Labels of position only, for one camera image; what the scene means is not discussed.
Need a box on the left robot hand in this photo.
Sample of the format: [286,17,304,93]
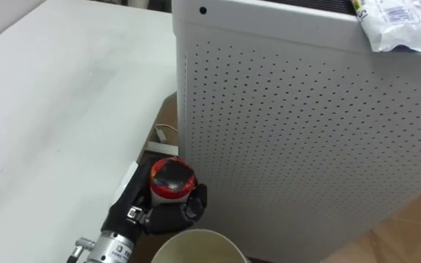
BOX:
[100,160,208,244]

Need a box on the red-lidded white cup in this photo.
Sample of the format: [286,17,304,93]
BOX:
[148,156,198,207]

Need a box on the cream round bucket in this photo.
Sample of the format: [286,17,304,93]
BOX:
[150,229,250,263]

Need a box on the white desk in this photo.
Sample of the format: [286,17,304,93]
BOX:
[0,0,178,263]

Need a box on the white perforated metal cabinet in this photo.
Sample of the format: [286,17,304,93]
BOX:
[171,0,421,263]

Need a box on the white printed plastic bag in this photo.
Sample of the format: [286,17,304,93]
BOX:
[349,0,421,59]

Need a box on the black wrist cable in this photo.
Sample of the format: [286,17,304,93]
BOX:
[66,237,95,263]

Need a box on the white cable with plug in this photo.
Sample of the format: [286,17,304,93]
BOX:
[154,123,179,144]

